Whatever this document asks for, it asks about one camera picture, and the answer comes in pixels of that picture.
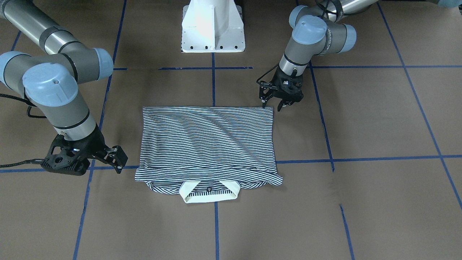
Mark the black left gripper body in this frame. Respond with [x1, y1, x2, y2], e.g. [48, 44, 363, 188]
[257, 68, 304, 105]

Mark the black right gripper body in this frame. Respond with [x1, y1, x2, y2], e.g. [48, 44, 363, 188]
[40, 126, 108, 176]

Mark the navy white striped polo shirt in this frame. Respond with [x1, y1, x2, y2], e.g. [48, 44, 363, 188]
[134, 107, 283, 203]

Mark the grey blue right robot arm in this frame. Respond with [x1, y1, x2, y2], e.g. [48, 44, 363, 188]
[1, 0, 128, 176]

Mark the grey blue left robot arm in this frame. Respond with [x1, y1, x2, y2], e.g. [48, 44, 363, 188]
[256, 0, 377, 111]

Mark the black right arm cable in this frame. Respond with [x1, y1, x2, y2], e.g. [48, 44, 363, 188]
[0, 93, 47, 169]

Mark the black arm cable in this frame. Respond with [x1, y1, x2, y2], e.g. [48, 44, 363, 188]
[0, 93, 47, 169]
[256, 0, 361, 87]

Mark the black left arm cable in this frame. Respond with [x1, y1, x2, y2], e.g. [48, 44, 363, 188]
[256, 0, 361, 87]

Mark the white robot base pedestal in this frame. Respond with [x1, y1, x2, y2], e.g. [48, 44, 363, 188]
[180, 0, 246, 53]

